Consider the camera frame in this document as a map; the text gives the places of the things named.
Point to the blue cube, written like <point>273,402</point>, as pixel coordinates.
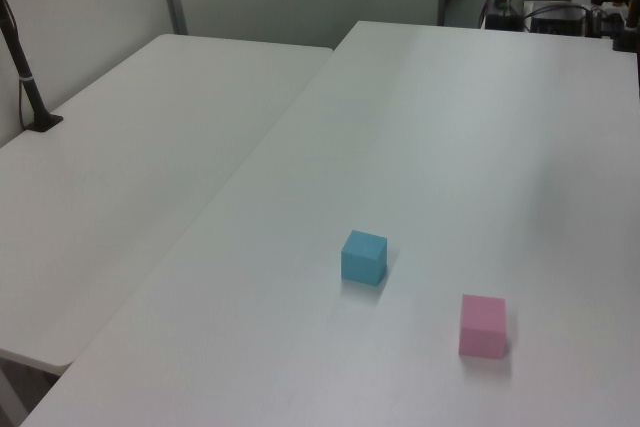
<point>362,259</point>

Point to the pink cube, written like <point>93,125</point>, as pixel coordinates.
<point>482,327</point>

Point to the white adjoining table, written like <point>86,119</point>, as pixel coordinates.
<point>125,172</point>

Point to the small black device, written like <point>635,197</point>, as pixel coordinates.
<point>504,21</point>

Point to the black electronics box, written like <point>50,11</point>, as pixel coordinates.
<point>555,23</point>

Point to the black table clamp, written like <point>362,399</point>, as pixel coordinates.
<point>625,39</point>

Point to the black camera stand pole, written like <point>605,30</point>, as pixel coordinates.
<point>25,82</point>

